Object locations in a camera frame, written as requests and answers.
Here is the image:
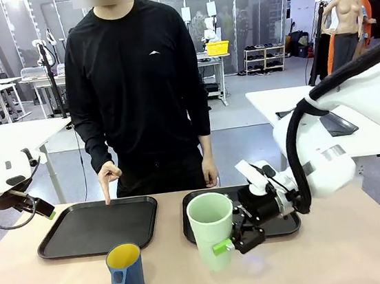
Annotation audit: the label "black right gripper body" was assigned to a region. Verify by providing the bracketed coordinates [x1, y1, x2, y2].
[237, 182, 288, 228]

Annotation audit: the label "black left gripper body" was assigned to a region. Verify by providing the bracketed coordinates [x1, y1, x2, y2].
[0, 177, 39, 215]

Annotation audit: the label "pale green plastic cup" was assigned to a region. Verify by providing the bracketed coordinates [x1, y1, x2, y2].
[184, 189, 242, 275]

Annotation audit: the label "blue mug yellow inside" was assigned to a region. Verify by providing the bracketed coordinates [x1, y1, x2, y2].
[104, 240, 147, 284]

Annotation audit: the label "person's left forearm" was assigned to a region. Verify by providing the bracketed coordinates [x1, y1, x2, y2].
[190, 94, 218, 161]

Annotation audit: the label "person's right forearm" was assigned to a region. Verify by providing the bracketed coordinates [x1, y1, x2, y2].
[76, 120, 116, 175]

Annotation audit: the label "person's left hand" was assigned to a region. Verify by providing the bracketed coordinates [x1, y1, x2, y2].
[200, 155, 222, 189]

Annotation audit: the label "person's right hand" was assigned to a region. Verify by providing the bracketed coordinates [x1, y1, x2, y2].
[95, 158, 127, 207]

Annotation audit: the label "black plastic serving tray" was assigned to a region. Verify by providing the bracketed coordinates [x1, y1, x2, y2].
[178, 177, 303, 248]
[32, 193, 164, 264]

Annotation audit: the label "white side table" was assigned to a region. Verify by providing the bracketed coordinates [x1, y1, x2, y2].
[0, 115, 82, 212]
[244, 75, 380, 172]

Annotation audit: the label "white background workbench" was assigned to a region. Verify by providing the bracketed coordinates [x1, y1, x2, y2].
[18, 73, 72, 122]

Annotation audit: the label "black tripod stand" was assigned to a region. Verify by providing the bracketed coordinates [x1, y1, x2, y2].
[297, 0, 338, 85]
[34, 38, 72, 123]

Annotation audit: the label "wooden shoe rack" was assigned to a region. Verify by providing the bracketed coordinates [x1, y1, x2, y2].
[242, 41, 289, 77]

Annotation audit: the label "person in black shirt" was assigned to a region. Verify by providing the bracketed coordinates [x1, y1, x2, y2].
[55, 0, 222, 204]

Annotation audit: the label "yellow basket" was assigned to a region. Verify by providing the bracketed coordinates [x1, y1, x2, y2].
[205, 39, 231, 57]

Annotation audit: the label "black bags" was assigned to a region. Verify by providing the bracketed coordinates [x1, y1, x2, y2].
[284, 29, 314, 61]

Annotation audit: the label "beige mannequin grey trousers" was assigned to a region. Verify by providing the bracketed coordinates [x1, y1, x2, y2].
[317, 0, 373, 76]

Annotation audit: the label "mannequin in orange clothes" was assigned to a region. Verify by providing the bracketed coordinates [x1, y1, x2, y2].
[355, 0, 380, 47]

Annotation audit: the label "thin black right gripper cables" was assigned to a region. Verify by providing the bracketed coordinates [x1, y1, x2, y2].
[251, 157, 311, 221]

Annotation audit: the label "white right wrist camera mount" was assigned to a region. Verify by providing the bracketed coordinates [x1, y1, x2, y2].
[233, 157, 265, 197]

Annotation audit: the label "right arm black cable sleeve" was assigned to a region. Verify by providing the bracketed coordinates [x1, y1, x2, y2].
[274, 32, 380, 216]

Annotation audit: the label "black tray with handle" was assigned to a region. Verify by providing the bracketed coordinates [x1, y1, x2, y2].
[275, 102, 360, 144]

